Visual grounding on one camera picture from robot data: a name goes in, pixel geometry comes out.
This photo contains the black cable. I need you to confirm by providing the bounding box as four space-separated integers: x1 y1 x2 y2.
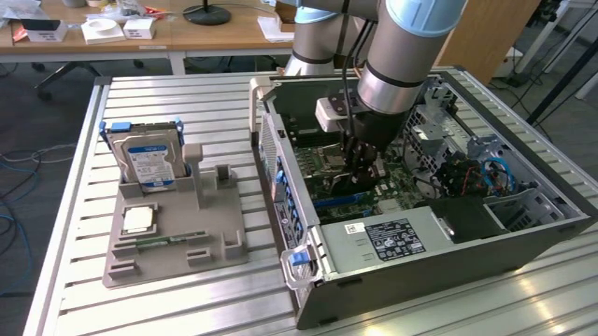
339 19 375 141

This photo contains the hard disk with blue label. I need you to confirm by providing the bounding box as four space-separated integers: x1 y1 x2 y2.
97 120 193 193

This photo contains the black plastic air shroud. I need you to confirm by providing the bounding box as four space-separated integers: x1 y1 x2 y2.
413 195 511 245

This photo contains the clear plastic bag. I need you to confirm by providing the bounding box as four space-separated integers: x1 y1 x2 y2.
0 0 45 20

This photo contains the perforated metal disk bay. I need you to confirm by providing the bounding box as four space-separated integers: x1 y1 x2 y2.
403 104 471 172

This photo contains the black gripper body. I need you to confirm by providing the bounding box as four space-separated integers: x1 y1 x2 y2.
347 111 407 152

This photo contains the white labelled box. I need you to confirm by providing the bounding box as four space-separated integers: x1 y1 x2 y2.
25 24 69 43

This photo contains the blue case latch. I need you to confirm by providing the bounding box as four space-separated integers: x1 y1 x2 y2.
288 250 309 270

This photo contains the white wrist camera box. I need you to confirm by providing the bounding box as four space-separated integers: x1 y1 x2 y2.
315 97 352 133

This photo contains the brown cardboard box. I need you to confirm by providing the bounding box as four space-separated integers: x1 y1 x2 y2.
273 0 299 25

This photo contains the grey floor cable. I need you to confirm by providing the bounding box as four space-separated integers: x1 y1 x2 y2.
0 142 76 165

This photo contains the black stand pole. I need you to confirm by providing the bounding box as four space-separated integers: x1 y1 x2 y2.
524 0 598 125

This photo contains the open black PC case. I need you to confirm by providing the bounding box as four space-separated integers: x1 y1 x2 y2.
249 66 598 332

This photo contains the graphics card with black fan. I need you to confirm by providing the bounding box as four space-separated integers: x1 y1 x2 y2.
321 162 388 201

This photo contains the blue floor cable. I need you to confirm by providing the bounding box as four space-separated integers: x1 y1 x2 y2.
0 199 33 298

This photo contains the small black box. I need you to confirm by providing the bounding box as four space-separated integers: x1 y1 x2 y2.
21 19 61 32

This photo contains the CPU socket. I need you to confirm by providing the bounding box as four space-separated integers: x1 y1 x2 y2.
316 143 347 168

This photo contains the plain grey disk bay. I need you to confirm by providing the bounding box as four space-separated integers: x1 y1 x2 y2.
483 187 571 234

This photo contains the grey power supply unit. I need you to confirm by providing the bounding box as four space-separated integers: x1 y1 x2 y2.
319 205 455 274

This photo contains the white paper stack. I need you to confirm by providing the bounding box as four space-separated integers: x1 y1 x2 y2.
256 15 296 43

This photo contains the wooden desk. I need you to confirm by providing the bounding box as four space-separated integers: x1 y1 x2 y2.
0 0 427 64

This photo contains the bare green RAM stick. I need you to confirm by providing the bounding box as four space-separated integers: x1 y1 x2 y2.
133 230 207 248

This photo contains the blue wire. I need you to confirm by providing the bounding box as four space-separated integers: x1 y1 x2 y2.
480 157 518 197

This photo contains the white box with barcode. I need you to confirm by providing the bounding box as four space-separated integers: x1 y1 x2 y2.
121 17 157 41

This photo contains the green motherboard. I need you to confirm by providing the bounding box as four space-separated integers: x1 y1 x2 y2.
288 124 424 225

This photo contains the silver CPU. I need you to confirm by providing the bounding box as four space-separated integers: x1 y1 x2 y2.
120 206 158 235

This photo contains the white box with round hole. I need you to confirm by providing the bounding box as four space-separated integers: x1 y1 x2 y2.
78 19 126 46

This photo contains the black lamp base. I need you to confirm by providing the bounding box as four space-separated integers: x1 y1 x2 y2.
181 0 233 27

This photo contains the grey parts rack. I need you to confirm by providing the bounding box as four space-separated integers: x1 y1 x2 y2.
101 142 251 290

